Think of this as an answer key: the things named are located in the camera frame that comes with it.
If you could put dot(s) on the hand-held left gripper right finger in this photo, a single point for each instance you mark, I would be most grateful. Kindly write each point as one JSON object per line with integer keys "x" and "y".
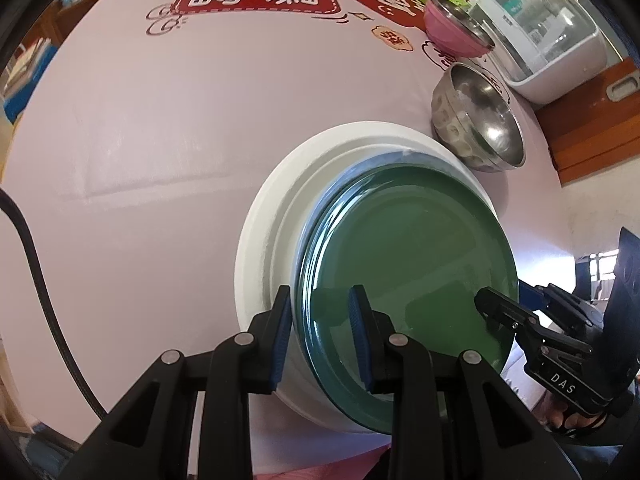
{"x": 360, "y": 340}

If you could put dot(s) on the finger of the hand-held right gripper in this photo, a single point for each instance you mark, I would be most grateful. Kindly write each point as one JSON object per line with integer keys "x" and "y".
{"x": 562, "y": 310}
{"x": 505, "y": 312}

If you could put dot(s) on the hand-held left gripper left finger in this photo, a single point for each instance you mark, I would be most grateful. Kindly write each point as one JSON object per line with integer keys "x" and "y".
{"x": 280, "y": 340}

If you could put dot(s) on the green plate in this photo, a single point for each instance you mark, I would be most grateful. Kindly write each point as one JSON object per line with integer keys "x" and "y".
{"x": 400, "y": 260}

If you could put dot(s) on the white paper plate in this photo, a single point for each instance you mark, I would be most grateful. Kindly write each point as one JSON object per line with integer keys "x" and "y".
{"x": 270, "y": 210}

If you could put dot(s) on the dimpled steel bowl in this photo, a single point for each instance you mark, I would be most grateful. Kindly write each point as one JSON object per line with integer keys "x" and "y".
{"x": 480, "y": 110}

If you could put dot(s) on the pink bowl steel inside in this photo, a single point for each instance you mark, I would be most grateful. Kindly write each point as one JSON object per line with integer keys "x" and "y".
{"x": 447, "y": 30}

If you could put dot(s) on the person's right hand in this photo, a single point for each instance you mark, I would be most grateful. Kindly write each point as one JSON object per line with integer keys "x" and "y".
{"x": 556, "y": 416}

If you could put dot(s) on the white bottle sterilizer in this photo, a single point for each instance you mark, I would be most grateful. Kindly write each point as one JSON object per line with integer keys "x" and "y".
{"x": 550, "y": 75}

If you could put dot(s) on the blue plastic stool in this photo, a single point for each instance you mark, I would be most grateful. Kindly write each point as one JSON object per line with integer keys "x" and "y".
{"x": 11, "y": 110}

